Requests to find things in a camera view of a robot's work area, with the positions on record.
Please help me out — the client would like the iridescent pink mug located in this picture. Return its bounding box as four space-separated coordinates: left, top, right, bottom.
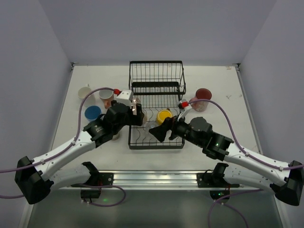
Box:
132 96 147 126

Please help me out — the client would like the beige speckled cup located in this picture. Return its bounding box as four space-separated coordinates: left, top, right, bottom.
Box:
112 133 120 141

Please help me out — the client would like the salmon floral mug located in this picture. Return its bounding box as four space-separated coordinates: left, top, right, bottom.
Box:
99 89 114 109

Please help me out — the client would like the blue tumbler cup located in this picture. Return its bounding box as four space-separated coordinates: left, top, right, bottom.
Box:
84 105 102 122

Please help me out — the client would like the pink floral mug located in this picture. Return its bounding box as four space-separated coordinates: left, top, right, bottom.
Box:
189 88 212 112

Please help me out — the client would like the white ceramic mug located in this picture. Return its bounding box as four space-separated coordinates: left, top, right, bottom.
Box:
77 84 95 102

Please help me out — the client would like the clear glass cup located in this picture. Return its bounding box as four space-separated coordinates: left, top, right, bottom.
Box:
145 121 159 134

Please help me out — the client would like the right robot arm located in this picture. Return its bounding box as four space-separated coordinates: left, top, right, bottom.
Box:
149 116 304 206

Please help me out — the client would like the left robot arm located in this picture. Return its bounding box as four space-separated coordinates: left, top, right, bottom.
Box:
15 101 144 205

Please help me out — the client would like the yellow mug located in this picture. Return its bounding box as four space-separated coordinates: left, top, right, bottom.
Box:
156 108 173 125

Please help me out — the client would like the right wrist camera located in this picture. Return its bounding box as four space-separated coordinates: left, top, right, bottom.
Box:
177 99 192 121

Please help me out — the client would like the black wire dish rack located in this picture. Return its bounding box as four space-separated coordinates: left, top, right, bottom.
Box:
128 60 186 150

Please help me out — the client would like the aluminium mounting rail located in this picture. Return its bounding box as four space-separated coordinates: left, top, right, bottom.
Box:
29 168 283 190

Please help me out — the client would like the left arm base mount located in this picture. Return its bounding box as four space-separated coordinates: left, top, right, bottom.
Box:
80 172 114 202

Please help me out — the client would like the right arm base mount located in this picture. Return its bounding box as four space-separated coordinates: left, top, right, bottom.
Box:
196 170 240 200

